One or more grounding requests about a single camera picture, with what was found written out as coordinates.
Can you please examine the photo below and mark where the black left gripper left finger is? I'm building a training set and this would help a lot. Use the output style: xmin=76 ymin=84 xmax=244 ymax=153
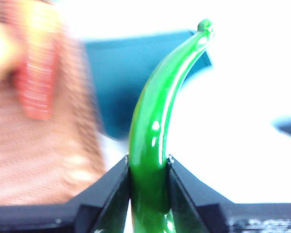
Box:
xmin=0 ymin=155 xmax=132 ymax=233

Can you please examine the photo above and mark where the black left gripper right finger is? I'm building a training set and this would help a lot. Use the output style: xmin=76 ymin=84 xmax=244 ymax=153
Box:
xmin=168 ymin=154 xmax=291 ymax=233

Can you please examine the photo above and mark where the green chili pepper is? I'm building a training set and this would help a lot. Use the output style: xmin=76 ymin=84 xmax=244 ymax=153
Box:
xmin=128 ymin=18 xmax=215 ymax=233

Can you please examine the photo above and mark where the brown wicker basket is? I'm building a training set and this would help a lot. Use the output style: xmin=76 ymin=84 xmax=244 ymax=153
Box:
xmin=0 ymin=0 xmax=106 ymax=209

